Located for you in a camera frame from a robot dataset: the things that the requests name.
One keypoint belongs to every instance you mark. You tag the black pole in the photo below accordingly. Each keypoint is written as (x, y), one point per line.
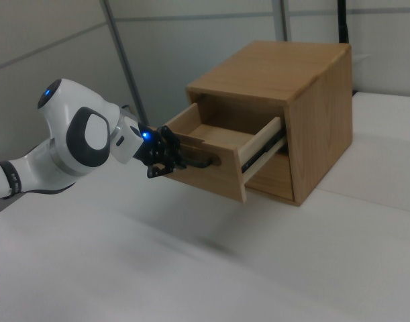
(343, 23)

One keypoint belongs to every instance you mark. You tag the slanted grey partition post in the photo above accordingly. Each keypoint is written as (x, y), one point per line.
(119, 40)

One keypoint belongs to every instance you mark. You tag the closed wooden drawer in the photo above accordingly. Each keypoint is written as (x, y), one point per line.
(275, 181)

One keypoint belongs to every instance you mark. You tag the black metal drawer slide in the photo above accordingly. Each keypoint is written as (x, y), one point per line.
(263, 151)

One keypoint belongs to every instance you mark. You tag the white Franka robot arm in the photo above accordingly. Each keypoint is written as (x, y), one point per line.
(90, 134)

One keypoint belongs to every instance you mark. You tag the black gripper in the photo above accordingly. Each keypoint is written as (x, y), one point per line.
(150, 147)

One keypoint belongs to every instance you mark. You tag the wooden two-drawer cabinet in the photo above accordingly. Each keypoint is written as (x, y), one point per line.
(325, 134)

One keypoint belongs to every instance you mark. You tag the upright grey partition post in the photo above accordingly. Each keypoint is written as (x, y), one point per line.
(282, 20)

